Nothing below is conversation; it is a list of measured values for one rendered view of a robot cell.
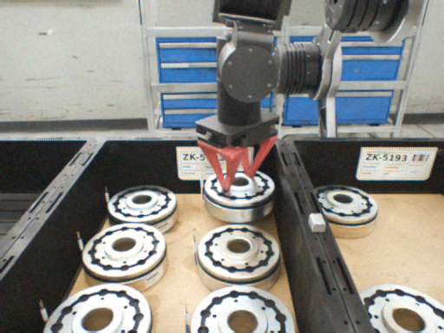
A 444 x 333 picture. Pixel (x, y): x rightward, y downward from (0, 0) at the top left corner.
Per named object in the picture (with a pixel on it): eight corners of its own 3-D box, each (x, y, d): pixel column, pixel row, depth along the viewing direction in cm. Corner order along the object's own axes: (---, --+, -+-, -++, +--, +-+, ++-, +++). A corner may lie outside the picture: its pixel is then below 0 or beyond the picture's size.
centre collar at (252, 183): (222, 177, 54) (222, 173, 54) (255, 176, 54) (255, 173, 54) (222, 193, 50) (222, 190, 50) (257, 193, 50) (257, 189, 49)
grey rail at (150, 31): (141, 35, 214) (140, 27, 211) (414, 34, 223) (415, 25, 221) (139, 37, 205) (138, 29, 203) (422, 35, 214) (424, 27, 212)
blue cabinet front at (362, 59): (283, 124, 239) (290, 36, 213) (386, 122, 243) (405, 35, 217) (284, 126, 237) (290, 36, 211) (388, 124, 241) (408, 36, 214)
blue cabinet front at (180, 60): (162, 127, 235) (155, 37, 209) (270, 124, 239) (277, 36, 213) (162, 128, 232) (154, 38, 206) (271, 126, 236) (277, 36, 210)
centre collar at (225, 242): (218, 237, 46) (218, 232, 46) (256, 236, 46) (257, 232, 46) (218, 263, 42) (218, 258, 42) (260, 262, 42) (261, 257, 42)
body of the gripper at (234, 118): (280, 127, 49) (284, 74, 46) (229, 149, 43) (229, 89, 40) (245, 116, 53) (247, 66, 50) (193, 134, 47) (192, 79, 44)
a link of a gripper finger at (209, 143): (266, 186, 52) (270, 124, 47) (231, 205, 47) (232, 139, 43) (232, 169, 56) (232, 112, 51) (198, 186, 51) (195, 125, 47)
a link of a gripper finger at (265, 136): (276, 179, 53) (280, 120, 48) (243, 199, 49) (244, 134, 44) (242, 165, 57) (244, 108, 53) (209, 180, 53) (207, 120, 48)
